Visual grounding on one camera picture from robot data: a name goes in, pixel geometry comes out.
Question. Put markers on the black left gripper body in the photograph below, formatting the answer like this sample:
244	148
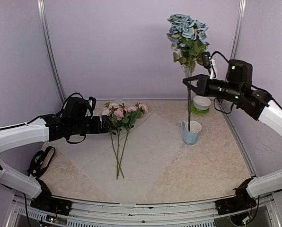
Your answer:
79	127

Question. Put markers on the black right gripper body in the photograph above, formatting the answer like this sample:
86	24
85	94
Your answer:
231	91

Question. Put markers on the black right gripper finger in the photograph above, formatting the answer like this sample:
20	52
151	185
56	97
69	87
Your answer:
200	77
192	86

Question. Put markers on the blue fake hydrangea stem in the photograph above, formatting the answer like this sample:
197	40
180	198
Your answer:
188	41

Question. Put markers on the light blue ceramic mug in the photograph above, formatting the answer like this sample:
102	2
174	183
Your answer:
191	131

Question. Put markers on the pink fake rose stem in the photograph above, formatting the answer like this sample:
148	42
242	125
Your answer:
126	119
115	114

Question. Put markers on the white wrapping paper sheet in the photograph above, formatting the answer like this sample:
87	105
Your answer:
129	170

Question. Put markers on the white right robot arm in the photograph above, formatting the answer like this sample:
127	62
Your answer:
258	104

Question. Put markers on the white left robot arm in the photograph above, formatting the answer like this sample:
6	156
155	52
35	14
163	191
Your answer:
40	129

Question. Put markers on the white ceramic bowl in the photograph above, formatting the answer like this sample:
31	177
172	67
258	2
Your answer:
201	103

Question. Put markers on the green round saucer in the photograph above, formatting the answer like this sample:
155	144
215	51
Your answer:
197	111

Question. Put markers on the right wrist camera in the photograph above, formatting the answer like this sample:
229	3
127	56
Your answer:
209	63

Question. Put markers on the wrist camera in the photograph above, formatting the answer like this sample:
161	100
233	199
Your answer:
209	63
92	102

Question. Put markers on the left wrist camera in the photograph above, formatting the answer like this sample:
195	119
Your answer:
92	102

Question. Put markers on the right aluminium corner post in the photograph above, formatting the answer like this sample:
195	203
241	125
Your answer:
239	27

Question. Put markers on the aluminium corner post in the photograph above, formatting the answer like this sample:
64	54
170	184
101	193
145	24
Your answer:
239	27
49	49

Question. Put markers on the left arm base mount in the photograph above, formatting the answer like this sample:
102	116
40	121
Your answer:
53	205

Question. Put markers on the aluminium front rail frame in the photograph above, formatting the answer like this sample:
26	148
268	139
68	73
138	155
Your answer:
106	214

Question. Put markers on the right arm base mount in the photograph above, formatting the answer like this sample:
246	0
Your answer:
241	201

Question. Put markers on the left aluminium corner post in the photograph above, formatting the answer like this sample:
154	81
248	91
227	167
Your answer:
49	49

